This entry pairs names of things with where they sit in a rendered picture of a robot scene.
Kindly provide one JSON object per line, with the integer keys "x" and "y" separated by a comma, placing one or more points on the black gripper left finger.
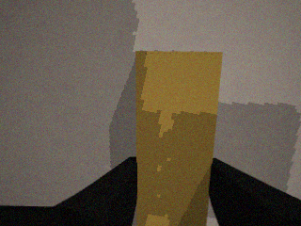
{"x": 109, "y": 201}

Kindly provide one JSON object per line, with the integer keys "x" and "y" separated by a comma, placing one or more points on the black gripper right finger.
{"x": 241, "y": 200}

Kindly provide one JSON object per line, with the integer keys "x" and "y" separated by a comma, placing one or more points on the yellow bar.
{"x": 176, "y": 109}

